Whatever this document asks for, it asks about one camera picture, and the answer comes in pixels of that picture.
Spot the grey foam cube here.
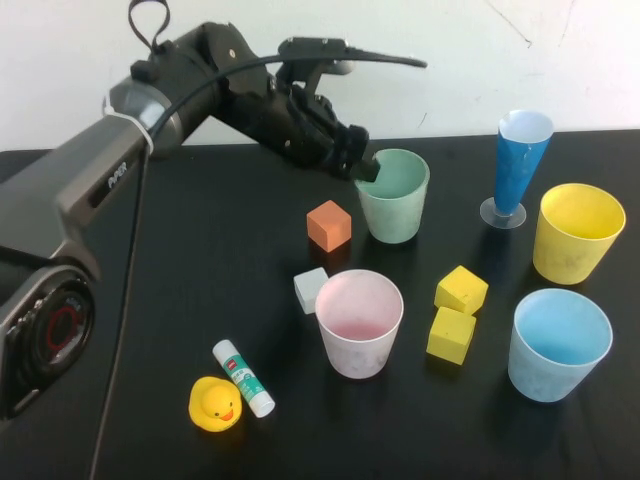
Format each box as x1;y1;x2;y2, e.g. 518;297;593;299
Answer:
293;266;330;315

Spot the yellow rubber duck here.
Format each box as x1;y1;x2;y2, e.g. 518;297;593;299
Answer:
187;376;244;431

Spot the white green glue stick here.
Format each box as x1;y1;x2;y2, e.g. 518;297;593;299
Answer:
212;339;277;419

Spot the yellow plastic cup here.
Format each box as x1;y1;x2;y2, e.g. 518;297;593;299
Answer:
532;183;627;286

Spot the black strap loop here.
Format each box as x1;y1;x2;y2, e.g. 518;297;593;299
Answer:
128;0;172;52

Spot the pink plastic cup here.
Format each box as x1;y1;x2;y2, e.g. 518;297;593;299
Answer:
315;268;405;379

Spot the green plastic cup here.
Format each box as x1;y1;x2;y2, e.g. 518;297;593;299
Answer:
354;148;431;245

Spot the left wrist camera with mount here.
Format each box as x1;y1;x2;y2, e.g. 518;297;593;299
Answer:
278;36;357;96

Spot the orange foam cube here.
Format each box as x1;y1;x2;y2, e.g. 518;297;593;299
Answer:
306;199;353;253

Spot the blue paper cone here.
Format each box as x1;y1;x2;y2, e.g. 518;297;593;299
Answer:
493;109;555;217

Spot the clear round plastic stand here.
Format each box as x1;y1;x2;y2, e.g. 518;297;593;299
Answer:
479;196;528;231

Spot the yellow foam cube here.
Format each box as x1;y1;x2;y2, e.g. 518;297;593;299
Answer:
433;264;490;316
426;305;477;366

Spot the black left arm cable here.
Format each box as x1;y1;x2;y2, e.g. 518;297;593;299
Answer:
89;47;429;480

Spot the white zip tie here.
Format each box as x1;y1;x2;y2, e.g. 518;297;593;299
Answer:
102;93;154;152

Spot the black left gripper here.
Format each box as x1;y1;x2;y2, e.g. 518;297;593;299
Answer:
214;74;384;184

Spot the light blue plastic cup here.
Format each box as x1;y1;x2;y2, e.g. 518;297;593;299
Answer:
507;287;614;403

